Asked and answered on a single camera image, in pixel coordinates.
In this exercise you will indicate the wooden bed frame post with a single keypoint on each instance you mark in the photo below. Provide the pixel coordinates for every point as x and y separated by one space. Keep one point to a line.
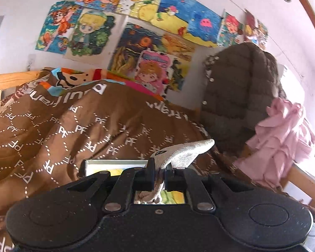
302 178

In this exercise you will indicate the small pale figure poster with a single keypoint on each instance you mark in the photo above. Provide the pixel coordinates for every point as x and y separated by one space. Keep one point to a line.
261 35

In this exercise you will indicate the pink title cartoon poster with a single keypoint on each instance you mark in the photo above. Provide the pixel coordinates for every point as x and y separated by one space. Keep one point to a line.
152 71

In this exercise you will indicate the orange pink pillow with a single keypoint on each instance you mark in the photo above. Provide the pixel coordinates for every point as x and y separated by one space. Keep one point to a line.
136 88

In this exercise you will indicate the blue sea beach poster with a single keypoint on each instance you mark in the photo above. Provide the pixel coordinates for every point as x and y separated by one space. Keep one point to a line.
189 18

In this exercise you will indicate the orange field landscape poster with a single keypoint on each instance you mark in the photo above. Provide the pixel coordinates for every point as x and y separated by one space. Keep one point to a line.
181 57

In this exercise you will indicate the red-haired girl blue poster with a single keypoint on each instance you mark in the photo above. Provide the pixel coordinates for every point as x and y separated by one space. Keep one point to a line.
55 29

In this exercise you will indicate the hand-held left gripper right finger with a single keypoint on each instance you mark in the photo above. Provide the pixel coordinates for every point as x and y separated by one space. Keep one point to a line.
174 179

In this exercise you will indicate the grey metal tray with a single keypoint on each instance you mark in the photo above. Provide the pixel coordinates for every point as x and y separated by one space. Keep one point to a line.
85 168

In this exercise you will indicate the brown printed blanket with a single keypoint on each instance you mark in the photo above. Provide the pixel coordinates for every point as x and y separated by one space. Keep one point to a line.
68 126

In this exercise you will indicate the wooden bed rail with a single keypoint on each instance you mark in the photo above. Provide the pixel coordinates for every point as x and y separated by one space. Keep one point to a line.
10 80

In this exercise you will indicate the small red cartoon poster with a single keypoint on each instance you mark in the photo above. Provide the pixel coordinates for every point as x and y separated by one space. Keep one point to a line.
249 23

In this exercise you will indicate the blond child poster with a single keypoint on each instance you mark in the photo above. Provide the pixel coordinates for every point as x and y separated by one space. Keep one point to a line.
90 34

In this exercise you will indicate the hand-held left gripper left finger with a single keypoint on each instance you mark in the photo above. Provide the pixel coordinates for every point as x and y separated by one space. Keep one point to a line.
145 181

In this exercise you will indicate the grey knit sock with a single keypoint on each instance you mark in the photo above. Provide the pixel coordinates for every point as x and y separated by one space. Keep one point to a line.
181 152

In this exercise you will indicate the red-haired boy poster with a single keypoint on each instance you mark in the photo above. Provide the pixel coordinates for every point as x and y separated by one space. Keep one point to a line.
231 29

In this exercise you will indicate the brown quilted jacket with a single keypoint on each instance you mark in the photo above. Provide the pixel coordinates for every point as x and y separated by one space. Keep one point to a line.
233 97

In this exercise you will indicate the pink garment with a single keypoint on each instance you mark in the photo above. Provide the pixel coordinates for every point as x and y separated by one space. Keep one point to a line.
278 136

